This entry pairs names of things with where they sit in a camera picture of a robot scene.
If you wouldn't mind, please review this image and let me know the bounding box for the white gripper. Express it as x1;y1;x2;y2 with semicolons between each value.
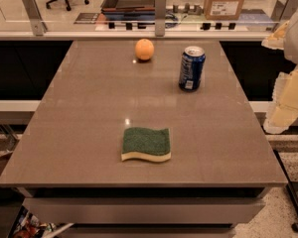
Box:
261;10;298;134

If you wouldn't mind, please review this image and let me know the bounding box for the green and yellow sponge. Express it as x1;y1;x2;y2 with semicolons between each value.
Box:
121;127;171;163

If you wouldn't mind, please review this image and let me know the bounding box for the cardboard box with label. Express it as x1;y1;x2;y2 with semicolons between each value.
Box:
204;0;244;20

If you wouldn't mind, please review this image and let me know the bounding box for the blue soda can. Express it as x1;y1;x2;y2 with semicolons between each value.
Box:
179;46;206;91

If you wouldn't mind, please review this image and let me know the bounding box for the orange fruit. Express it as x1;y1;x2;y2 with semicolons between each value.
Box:
135;39;154;60

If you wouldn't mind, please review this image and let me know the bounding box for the grey drawer front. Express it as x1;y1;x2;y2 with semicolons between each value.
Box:
23;197;264;224

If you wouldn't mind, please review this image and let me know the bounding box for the colourful items bin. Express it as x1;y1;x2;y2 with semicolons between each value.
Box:
7;206;73;238

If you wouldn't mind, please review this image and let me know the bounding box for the right metal glass bracket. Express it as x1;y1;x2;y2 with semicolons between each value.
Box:
271;0;298;30

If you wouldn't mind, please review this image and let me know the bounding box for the metal glass bracket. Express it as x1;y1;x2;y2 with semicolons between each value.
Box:
22;0;47;36
271;0;298;30
155;0;166;37

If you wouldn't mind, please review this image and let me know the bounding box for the middle metal glass bracket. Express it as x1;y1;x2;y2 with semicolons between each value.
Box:
155;0;166;37

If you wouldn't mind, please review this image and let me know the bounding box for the left metal glass bracket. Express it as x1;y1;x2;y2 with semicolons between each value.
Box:
22;0;47;36

